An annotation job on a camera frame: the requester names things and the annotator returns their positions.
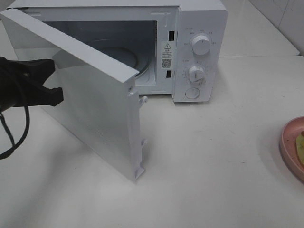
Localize round door release button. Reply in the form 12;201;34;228
185;88;200;99

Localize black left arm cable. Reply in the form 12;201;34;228
0;68;30;160

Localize white microwave oven body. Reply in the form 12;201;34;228
4;0;228;103

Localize white timer knob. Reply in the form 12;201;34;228
188;66;206;84

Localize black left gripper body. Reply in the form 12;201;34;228
0;57;31;112

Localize glass microwave turntable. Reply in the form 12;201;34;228
87;39;153;78

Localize toy sandwich with bread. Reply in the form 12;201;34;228
295;131;304;166

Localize white upper power knob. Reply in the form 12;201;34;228
191;34;210;56

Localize pink round plate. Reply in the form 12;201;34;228
279;116;304;183

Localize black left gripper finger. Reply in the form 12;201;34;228
26;80;64;106
14;59;55;83

